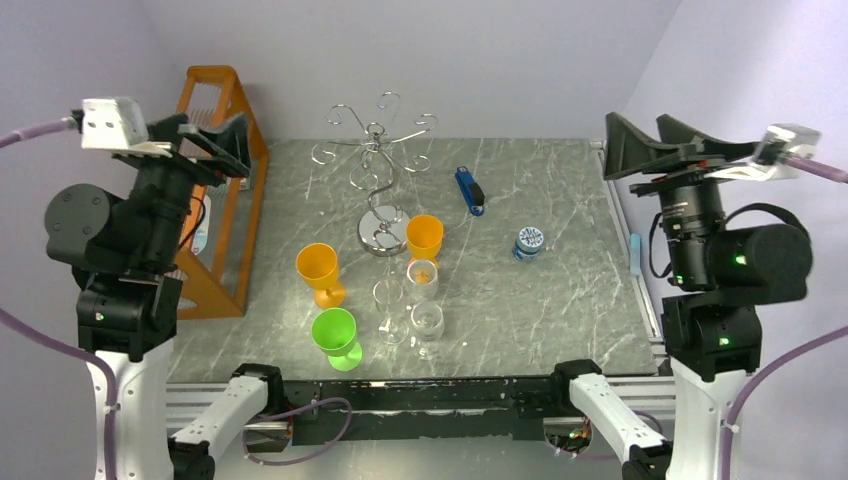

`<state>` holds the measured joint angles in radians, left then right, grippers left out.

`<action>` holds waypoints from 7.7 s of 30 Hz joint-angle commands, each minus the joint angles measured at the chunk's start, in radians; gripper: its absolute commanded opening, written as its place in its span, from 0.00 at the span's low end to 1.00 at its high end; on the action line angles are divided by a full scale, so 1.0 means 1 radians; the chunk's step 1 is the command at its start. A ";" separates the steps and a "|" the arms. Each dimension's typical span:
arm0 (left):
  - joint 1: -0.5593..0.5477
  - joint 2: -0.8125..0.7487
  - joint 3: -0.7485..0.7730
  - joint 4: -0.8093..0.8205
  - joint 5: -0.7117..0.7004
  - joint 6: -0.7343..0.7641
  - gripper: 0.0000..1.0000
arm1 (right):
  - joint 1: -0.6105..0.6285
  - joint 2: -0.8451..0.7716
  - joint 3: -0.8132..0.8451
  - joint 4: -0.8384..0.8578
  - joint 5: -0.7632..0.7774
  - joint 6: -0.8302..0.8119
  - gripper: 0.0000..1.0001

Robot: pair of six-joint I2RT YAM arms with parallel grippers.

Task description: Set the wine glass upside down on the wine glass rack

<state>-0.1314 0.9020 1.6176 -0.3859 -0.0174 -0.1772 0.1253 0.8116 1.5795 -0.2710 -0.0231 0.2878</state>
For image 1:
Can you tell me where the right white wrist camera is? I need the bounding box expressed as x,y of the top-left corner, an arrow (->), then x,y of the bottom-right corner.
705,123 -> 830,182

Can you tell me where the orange plastic wine glass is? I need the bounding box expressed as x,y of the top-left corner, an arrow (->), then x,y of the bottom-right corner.
296,243 -> 346,309
406,214 -> 444,263

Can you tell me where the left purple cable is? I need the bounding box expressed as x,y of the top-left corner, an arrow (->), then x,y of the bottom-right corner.
0,116 -> 121,480

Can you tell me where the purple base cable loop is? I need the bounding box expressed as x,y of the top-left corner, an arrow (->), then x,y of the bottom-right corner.
241,397 -> 354,468

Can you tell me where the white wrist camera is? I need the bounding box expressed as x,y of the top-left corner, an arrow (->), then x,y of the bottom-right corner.
80,97 -> 172,157
705,123 -> 830,182

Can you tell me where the green plastic wine glass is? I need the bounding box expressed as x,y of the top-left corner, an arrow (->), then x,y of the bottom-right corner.
311,307 -> 363,372

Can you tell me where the clear wine glass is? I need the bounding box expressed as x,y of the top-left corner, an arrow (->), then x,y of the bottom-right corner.
372,278 -> 409,345
405,259 -> 439,304
410,300 -> 445,360

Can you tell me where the light blue edge clip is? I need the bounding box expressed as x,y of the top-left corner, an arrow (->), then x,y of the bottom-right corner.
629,233 -> 642,277

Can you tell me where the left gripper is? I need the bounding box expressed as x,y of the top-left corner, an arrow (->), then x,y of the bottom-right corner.
137,111 -> 255,264

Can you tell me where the orange wooden rack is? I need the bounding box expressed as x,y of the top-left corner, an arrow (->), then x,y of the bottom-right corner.
171,65 -> 269,321

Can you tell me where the chrome wine glass rack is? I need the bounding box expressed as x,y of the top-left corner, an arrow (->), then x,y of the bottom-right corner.
310,104 -> 438,257

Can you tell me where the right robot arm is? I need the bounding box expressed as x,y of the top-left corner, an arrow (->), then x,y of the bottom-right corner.
549,112 -> 821,479

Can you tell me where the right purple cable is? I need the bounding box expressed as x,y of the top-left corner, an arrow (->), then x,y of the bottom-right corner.
718,155 -> 848,480

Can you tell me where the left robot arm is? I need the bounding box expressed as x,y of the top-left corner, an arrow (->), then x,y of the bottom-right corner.
45,109 -> 289,479

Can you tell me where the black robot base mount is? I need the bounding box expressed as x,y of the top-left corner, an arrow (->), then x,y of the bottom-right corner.
282,375 -> 585,446

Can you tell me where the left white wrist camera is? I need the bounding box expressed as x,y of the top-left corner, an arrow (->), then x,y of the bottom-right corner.
80,97 -> 172,157

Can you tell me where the blue black utility tool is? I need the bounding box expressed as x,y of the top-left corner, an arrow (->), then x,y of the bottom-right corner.
454,166 -> 485,216

